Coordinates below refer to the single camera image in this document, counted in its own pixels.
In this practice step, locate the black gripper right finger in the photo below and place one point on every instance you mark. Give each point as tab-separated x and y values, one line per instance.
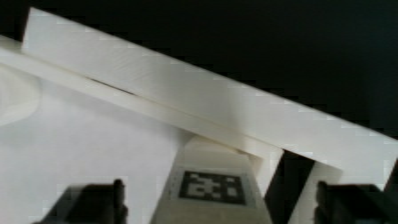
353	204

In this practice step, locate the white leg with tag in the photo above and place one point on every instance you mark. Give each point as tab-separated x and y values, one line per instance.
209	194

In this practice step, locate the white square tabletop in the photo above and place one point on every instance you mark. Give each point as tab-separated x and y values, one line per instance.
76	142

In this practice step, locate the white right fence piece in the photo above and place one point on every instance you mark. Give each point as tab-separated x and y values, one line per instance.
209	105

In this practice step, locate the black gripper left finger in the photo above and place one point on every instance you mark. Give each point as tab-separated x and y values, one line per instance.
89	205

